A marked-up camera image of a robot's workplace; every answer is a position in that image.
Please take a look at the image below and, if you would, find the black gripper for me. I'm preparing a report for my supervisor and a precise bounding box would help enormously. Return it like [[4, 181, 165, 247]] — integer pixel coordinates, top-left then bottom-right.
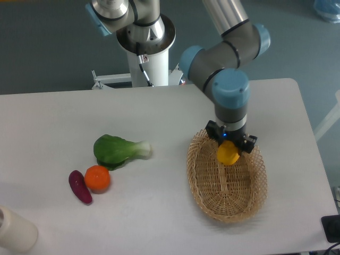
[[205, 120, 258, 154]]

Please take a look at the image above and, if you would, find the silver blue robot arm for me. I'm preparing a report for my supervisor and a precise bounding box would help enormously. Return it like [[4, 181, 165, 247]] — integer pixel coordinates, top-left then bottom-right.
[[86, 1, 270, 153]]

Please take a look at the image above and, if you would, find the woven wicker basket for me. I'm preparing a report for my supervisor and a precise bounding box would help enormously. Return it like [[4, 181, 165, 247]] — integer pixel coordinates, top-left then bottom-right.
[[186, 130, 268, 223]]

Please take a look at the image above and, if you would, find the green bok choy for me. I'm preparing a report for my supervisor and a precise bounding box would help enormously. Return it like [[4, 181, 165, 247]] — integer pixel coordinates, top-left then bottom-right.
[[93, 134, 152, 171]]

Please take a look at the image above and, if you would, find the black device at table edge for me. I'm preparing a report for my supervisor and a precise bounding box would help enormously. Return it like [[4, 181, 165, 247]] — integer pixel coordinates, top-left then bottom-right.
[[321, 215, 339, 243]]

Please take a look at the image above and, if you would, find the orange tangerine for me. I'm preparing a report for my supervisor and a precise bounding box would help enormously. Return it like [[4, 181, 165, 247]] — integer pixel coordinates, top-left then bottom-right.
[[84, 165, 111, 193]]

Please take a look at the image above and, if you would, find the blue bag in background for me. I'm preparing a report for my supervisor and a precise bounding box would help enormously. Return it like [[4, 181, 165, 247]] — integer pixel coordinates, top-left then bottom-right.
[[313, 0, 339, 23]]

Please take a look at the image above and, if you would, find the purple sweet potato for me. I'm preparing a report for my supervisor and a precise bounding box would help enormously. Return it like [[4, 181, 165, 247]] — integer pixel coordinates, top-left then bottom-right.
[[69, 170, 92, 205]]

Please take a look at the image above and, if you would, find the cream cylindrical bottle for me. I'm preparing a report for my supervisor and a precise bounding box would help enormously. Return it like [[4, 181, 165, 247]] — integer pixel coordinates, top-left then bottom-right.
[[1, 206, 38, 253]]

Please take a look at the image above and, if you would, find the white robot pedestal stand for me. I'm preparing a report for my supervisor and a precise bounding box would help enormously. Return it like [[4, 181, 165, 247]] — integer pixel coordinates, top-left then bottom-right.
[[92, 43, 186, 90]]

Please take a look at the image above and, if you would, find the white frame bar right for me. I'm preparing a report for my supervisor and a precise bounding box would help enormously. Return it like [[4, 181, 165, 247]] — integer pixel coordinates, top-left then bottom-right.
[[313, 90, 339, 142]]

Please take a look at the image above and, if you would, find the black cable on pedestal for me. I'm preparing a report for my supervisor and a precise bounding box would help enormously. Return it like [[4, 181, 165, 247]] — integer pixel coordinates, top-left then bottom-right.
[[135, 41, 155, 88]]

